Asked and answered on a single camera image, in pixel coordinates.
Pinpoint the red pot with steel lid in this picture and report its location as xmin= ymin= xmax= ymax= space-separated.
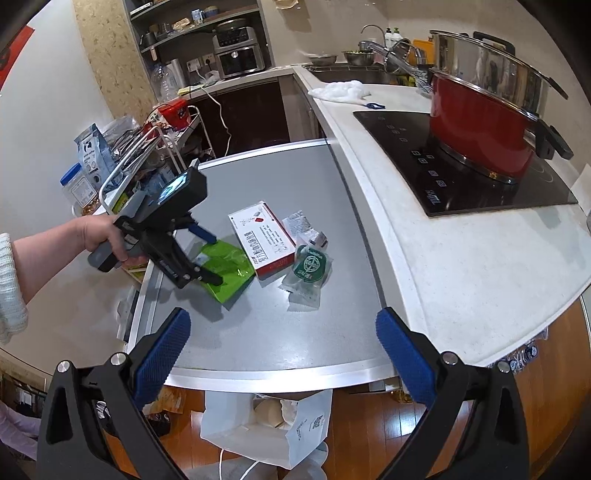
xmin=427 ymin=30 xmax=575 ymax=185

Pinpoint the white power cable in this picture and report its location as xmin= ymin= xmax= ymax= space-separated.
xmin=191 ymin=69 xmax=234 ymax=158

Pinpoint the white cloth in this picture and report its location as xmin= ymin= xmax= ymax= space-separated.
xmin=308 ymin=80 xmax=370 ymax=103

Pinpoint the green plastic packet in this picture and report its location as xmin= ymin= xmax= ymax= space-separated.
xmin=196 ymin=237 xmax=256 ymax=304

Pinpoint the clear plastic water bottle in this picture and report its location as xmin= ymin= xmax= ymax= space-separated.
xmin=151 ymin=64 xmax=178 ymax=102

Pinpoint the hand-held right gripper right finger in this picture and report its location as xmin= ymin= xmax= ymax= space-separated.
xmin=375 ymin=307 xmax=532 ymax=480

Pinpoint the thin gooseneck tap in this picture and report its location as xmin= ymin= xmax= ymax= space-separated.
xmin=360 ymin=24 xmax=386 ymax=47

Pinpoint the grey shelf unit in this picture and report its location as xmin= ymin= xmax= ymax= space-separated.
xmin=124 ymin=0 xmax=273 ymax=84

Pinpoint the person's left hand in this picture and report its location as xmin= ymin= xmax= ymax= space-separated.
xmin=74 ymin=215 xmax=151 ymax=271

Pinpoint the white medicine box red label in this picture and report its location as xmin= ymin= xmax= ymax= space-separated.
xmin=228 ymin=200 xmax=297 ymax=281

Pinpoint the wall socket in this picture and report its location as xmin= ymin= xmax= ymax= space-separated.
xmin=187 ymin=53 xmax=218 ymax=72

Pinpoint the white storage cart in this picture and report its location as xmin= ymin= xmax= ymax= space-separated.
xmin=71 ymin=106 xmax=215 ymax=287

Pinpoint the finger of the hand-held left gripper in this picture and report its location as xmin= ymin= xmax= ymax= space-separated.
xmin=185 ymin=258 xmax=225 ymax=286
xmin=173 ymin=217 xmax=218 ymax=244

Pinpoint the plastic jar blue lid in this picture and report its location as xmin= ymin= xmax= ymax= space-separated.
xmin=59 ymin=162 xmax=100 ymax=217

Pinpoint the brown paper bag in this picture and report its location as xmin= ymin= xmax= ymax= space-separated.
xmin=152 ymin=385 xmax=192 ymax=416

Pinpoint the blue white coffee bag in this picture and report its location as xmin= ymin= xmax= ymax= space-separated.
xmin=75 ymin=124 xmax=116 ymax=185

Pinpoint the steel kitchen faucet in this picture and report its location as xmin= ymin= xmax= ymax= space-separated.
xmin=358 ymin=40 xmax=432 ymax=77

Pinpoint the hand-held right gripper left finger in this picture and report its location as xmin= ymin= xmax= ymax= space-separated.
xmin=36 ymin=307 xmax=192 ymax=480

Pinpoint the person's left forearm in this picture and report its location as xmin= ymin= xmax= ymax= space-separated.
xmin=0 ymin=217 xmax=93 ymax=344

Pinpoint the white paper bag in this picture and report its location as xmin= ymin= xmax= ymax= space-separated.
xmin=199 ymin=389 xmax=334 ymax=472

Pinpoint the white printed wrapper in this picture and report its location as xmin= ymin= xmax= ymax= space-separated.
xmin=281 ymin=210 xmax=315 ymax=238

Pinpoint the steel sink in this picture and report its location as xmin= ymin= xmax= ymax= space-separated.
xmin=302 ymin=65 xmax=398 ymax=85

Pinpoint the black induction cooktop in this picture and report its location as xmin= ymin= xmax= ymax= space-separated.
xmin=353 ymin=110 xmax=579 ymax=217

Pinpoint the translucent silver plastic packet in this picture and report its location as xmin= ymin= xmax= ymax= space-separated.
xmin=279 ymin=244 xmax=334 ymax=311

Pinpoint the grey air fryer oven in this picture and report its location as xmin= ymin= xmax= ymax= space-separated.
xmin=212 ymin=18 xmax=269 ymax=80

